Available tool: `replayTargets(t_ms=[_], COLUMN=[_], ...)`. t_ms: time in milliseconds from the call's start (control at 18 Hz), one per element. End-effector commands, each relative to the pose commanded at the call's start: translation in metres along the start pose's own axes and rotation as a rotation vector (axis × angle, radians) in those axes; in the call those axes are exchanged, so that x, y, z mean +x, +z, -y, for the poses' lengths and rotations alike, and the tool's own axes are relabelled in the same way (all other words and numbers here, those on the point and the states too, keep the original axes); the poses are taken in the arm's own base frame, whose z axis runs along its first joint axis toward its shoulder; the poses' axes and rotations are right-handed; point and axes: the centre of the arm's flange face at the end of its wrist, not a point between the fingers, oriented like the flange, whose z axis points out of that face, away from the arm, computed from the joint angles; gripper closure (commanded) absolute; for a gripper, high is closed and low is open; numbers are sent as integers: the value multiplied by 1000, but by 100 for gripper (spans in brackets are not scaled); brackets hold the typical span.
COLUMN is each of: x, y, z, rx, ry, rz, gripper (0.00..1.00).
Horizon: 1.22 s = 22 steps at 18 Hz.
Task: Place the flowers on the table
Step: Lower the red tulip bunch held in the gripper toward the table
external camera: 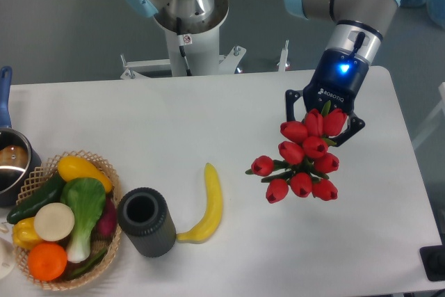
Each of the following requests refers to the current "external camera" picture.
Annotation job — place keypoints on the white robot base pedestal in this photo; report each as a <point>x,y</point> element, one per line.
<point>192,34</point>

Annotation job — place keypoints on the dark grey ribbed vase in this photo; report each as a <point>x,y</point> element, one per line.
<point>143,215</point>

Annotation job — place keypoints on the purple sweet potato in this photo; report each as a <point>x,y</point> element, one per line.
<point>106,225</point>

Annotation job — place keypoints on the yellow banana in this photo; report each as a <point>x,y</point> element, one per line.
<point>209,223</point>

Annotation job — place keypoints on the black device at table edge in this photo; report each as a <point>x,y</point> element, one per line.
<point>433,262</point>

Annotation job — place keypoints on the woven wicker basket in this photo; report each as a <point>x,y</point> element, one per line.
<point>36,179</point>

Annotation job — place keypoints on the blue handled saucepan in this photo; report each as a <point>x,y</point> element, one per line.
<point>18,158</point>

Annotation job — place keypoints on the white garlic piece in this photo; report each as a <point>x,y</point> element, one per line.
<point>4,228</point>

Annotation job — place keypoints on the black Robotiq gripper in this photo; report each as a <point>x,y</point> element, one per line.
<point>337,79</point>

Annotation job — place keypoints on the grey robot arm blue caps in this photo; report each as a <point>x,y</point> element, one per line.
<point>360,24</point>

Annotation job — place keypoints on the white round radish slice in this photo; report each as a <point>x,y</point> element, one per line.
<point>54,222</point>

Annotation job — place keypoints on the orange fruit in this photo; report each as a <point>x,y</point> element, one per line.
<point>47,261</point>

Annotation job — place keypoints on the green bok choy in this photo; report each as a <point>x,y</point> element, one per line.
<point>86,197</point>

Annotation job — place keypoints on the yellow bell pepper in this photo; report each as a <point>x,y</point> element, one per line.
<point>24,234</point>

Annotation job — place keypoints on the red tulip bouquet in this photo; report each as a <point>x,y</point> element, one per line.
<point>305,162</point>

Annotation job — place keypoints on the green cucumber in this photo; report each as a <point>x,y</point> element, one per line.
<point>48,193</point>

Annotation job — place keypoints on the yellow squash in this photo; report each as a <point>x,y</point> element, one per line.
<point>72,167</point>

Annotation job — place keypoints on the green chili pepper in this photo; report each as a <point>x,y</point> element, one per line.
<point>87,266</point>

